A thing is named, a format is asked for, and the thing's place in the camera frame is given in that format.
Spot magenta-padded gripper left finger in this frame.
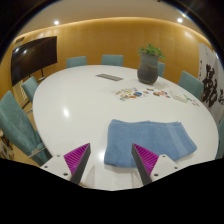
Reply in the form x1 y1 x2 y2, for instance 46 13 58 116
40 142 92 185

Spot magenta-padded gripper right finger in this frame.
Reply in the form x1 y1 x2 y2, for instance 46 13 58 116
131 143 181 186

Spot blue towel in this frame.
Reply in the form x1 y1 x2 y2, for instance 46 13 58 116
103 119 198 168

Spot loose colourful stickers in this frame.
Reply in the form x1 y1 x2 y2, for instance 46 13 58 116
143 87 172 99

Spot white flat box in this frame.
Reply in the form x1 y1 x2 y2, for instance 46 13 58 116
169 89 190 104

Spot colourful sticker sheet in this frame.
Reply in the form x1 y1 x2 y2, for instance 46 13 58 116
114 87 144 102

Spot teal chairs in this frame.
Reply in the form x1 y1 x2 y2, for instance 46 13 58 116
0 54 224 167

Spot grey ribbed pot with plant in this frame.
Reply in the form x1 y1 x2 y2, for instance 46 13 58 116
136 43 166 86

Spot white calligraphy folding screen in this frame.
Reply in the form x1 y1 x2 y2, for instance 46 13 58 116
198 42 224 125

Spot black screen on stand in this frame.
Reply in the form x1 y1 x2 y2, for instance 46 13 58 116
10 35 58 87

